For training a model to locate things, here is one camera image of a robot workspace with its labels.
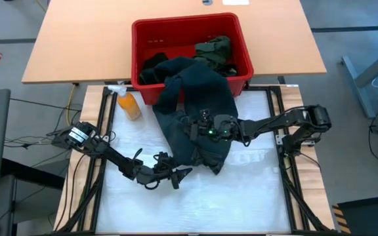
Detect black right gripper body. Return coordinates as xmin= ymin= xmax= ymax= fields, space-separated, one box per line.
xmin=197 ymin=113 xmax=242 ymax=142

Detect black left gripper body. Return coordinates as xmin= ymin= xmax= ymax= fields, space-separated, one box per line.
xmin=142 ymin=163 xmax=177 ymax=187

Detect blue denim jeans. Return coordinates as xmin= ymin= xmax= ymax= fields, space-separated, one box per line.
xmin=138 ymin=56 xmax=239 ymax=176

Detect dark grey garment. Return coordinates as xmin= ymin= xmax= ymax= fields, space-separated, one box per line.
xmin=215 ymin=64 xmax=238 ymax=78

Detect dark green shirt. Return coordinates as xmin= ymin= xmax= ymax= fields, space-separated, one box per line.
xmin=192 ymin=35 xmax=234 ymax=71

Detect red plastic bin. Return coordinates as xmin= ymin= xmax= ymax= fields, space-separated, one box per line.
xmin=131 ymin=12 xmax=255 ymax=106

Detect orange spray bottle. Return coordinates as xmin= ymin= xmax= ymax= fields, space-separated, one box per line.
xmin=107 ymin=84 xmax=143 ymax=121

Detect black garment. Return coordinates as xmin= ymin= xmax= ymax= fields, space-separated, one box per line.
xmin=141 ymin=51 xmax=170 ymax=72

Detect light wooden desk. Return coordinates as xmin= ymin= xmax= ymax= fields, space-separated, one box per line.
xmin=21 ymin=0 xmax=327 ymax=85

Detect grey metal desk leg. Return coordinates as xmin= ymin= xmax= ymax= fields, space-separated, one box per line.
xmin=341 ymin=42 xmax=378 ymax=119

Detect hazard striped black box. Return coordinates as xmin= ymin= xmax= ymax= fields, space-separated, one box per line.
xmin=331 ymin=195 xmax=378 ymax=236

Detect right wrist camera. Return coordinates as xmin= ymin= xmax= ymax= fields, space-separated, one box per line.
xmin=199 ymin=109 xmax=214 ymax=127

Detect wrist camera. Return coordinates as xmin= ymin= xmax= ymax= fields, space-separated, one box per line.
xmin=152 ymin=151 xmax=174 ymax=168
xmin=199 ymin=109 xmax=214 ymax=127

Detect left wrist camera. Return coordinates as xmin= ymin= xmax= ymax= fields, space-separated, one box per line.
xmin=152 ymin=151 xmax=174 ymax=168

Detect black aluminium table frame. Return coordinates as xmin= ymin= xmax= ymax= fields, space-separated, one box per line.
xmin=56 ymin=85 xmax=333 ymax=236

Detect yellow floor cable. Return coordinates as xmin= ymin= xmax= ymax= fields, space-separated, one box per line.
xmin=65 ymin=83 xmax=79 ymax=127

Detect black cable bundle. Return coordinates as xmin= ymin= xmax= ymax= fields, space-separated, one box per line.
xmin=3 ymin=132 xmax=62 ymax=149

